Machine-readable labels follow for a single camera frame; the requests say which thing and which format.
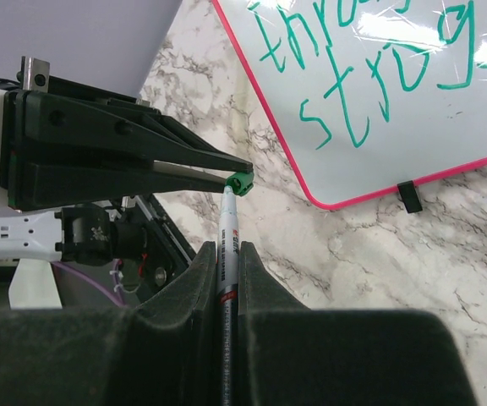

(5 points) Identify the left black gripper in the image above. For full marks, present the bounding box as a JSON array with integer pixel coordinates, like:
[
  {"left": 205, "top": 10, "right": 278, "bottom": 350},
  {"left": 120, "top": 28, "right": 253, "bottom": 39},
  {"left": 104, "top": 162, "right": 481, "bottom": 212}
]
[{"left": 0, "top": 56, "right": 253, "bottom": 211}]

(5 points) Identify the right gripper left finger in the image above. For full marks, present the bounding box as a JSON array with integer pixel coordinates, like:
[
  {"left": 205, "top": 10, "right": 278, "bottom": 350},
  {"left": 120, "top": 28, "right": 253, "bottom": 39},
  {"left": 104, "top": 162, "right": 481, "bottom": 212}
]
[{"left": 0, "top": 242, "right": 216, "bottom": 405}]

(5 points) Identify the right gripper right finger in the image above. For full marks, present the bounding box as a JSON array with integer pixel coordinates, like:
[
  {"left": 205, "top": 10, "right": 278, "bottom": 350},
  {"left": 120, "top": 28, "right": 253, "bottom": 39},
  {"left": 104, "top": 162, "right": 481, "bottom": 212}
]
[{"left": 238, "top": 242, "right": 477, "bottom": 405}]

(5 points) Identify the green whiteboard marker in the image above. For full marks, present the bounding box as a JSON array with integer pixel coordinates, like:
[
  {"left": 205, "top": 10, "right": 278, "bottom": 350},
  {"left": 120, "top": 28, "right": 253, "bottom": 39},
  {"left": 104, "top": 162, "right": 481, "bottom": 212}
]
[{"left": 216, "top": 186, "right": 240, "bottom": 405}]

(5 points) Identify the green marker cap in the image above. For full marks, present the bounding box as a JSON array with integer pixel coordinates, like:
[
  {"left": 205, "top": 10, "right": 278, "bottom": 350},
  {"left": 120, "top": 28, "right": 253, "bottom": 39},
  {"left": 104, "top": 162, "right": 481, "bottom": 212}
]
[{"left": 225, "top": 172, "right": 254, "bottom": 196}]

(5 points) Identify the whiteboard with pink frame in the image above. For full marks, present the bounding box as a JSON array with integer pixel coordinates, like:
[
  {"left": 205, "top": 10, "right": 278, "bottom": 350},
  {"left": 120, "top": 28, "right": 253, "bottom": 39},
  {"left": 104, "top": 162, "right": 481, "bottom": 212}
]
[{"left": 214, "top": 1, "right": 487, "bottom": 210}]

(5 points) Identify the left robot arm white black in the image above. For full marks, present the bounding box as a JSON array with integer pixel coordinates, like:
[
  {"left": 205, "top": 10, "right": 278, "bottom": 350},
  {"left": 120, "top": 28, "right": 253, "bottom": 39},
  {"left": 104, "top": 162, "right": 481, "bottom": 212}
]
[{"left": 0, "top": 57, "right": 254, "bottom": 308}]

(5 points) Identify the black clip on whiteboard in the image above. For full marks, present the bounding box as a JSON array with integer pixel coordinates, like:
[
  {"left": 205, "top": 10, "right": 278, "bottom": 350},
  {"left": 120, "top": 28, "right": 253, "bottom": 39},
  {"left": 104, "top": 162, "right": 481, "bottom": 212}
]
[{"left": 397, "top": 180, "right": 423, "bottom": 214}]

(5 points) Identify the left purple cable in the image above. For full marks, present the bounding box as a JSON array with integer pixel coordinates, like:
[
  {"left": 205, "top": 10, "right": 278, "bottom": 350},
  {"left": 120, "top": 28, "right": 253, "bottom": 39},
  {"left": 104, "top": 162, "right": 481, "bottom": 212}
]
[{"left": 52, "top": 261, "right": 126, "bottom": 308}]

